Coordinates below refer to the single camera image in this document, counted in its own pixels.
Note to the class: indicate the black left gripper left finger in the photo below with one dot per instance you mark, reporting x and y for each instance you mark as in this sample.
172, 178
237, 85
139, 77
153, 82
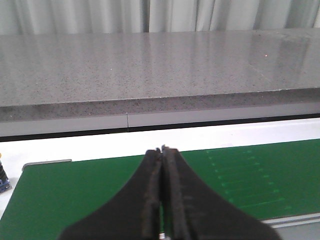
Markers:
132, 214

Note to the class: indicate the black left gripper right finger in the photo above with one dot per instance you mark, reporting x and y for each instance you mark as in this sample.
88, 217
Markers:
193, 211

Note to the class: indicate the green conveyor belt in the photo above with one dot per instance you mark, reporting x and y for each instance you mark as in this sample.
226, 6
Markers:
264, 181

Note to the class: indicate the metal conveyor left end cap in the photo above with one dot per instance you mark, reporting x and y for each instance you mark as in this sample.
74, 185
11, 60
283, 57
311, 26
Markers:
45, 162

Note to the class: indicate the grey stone counter ledge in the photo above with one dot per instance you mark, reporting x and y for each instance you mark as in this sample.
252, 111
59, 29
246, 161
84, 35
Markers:
59, 76

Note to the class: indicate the grey curtain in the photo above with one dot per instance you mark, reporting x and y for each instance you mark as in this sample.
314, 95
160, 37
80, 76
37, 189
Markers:
36, 17

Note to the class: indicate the aluminium conveyor side rail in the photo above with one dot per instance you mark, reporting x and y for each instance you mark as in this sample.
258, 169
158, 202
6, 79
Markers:
290, 221

